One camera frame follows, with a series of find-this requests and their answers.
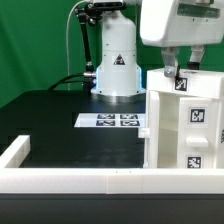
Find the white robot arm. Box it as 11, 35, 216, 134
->
85, 0, 224, 102

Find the black cable bundle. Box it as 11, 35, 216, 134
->
47, 73, 95, 92

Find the white cabinet door panel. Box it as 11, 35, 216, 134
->
138, 91, 160, 168

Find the white cable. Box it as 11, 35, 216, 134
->
65, 0, 88, 91

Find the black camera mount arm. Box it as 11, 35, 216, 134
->
75, 3, 101, 92

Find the white cabinet top block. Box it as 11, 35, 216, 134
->
147, 69, 224, 99

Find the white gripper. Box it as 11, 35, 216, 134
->
140, 0, 224, 78

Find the white U-shaped fence wall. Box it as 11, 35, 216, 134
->
0, 135, 224, 194

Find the white cabinet body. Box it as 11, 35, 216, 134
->
156, 92, 224, 169

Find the white marker base plate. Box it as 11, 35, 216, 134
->
74, 113, 145, 128

